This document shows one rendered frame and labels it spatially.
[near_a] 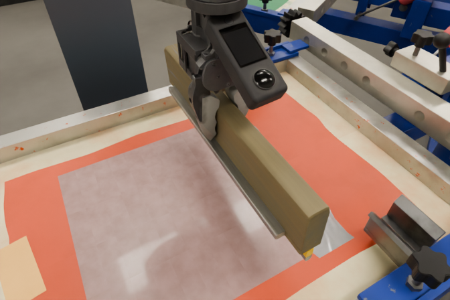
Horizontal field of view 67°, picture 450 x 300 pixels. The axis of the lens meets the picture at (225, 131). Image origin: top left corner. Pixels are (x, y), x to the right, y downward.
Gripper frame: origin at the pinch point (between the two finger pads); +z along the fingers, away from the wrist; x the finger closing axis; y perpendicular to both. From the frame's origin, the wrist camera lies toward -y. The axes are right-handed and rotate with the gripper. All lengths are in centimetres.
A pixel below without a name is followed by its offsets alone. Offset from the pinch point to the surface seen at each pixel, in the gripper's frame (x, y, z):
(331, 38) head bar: -41.1, 21.4, 5.1
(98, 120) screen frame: 15.5, 25.2, 10.8
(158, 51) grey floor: -53, 214, 110
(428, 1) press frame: -79, 24, 4
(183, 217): 9.0, -2.2, 13.6
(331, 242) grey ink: -9.3, -17.2, 13.1
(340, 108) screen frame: -31.5, 5.7, 11.9
